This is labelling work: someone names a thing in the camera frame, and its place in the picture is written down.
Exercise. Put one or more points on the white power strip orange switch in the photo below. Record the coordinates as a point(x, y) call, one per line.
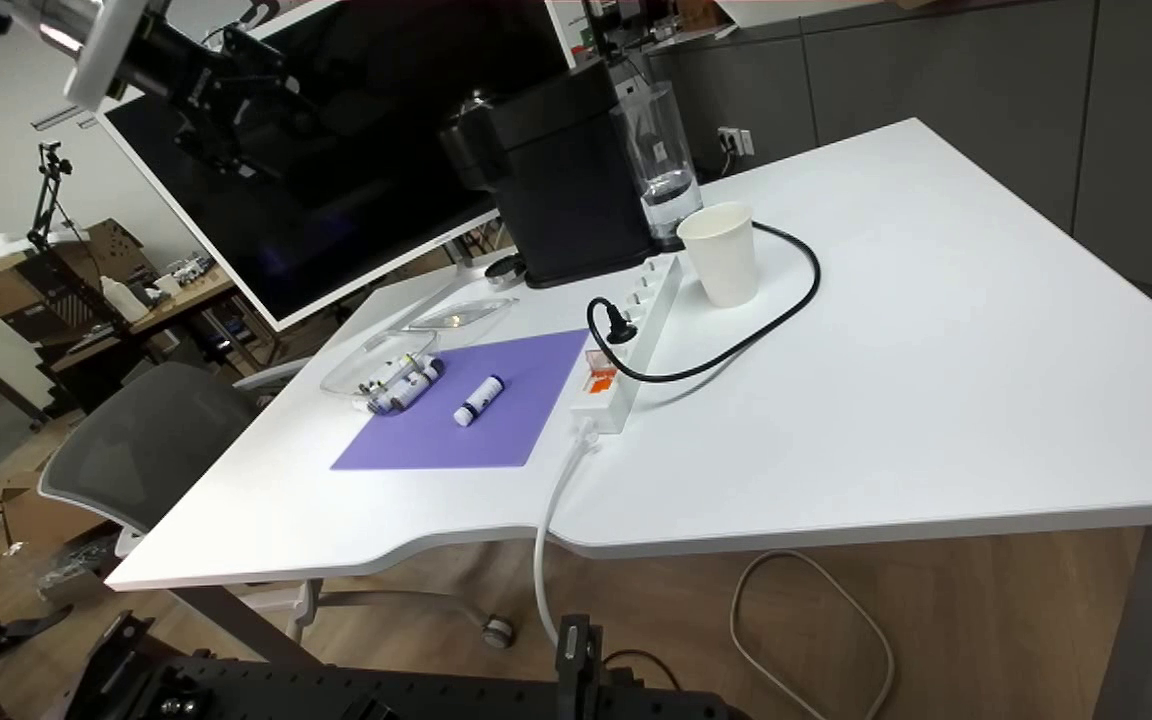
point(639, 333)

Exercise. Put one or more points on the dark capped tube inside container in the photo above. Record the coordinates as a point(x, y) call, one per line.
point(375, 391)

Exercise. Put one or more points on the small black camera tripod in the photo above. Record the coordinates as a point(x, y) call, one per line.
point(52, 186)

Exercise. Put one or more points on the clear container lid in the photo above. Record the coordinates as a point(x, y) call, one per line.
point(462, 315)

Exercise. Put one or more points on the white tube with dark cap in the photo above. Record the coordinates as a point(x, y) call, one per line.
point(476, 401)

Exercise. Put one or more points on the white paper cup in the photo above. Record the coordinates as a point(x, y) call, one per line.
point(723, 261)

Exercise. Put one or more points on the clear plastic container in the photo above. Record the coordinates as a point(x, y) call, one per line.
point(354, 367)

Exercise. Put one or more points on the gray office chair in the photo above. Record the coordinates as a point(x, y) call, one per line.
point(137, 447)

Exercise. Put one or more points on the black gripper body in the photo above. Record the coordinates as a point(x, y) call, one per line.
point(236, 86)

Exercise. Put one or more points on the clear plastic bottle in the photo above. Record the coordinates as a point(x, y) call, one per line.
point(657, 147)

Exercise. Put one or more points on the white caster leg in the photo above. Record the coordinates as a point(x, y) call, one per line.
point(400, 603)

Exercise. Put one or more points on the black perforated breadboard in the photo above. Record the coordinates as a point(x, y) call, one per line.
point(337, 693)

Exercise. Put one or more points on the cardboard box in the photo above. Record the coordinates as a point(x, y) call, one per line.
point(58, 265)

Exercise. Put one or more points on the black computer monitor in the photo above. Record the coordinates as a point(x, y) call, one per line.
point(337, 160)

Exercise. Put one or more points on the purple rectangular mat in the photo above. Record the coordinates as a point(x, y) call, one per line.
point(416, 440)

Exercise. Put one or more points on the white tube inside container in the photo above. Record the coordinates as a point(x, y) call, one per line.
point(400, 391)

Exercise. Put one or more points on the black box appliance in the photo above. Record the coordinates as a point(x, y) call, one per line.
point(561, 186)

